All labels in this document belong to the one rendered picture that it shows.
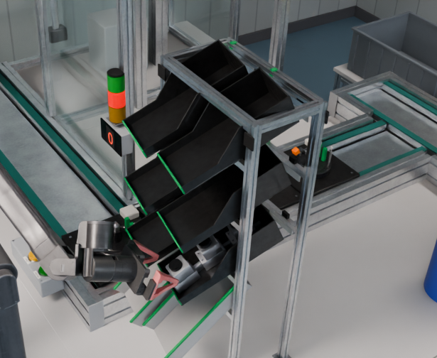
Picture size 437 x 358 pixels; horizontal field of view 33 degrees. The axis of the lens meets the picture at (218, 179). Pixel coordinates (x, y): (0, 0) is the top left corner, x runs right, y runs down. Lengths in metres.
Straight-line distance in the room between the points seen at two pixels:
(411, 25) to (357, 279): 2.11
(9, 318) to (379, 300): 1.27
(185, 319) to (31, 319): 0.50
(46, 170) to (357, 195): 1.05
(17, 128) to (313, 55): 3.03
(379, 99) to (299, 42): 2.54
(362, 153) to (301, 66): 2.56
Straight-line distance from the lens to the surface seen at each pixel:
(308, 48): 5.53
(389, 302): 2.28
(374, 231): 2.51
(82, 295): 2.08
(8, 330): 1.33
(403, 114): 3.05
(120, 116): 2.17
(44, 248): 1.59
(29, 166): 2.63
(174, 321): 1.90
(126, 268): 1.60
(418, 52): 4.16
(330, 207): 2.46
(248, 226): 1.60
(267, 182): 1.59
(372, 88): 3.16
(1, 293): 1.22
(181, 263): 1.70
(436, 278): 2.27
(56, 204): 2.45
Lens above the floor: 2.43
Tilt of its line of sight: 37 degrees down
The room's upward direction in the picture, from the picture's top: 3 degrees clockwise
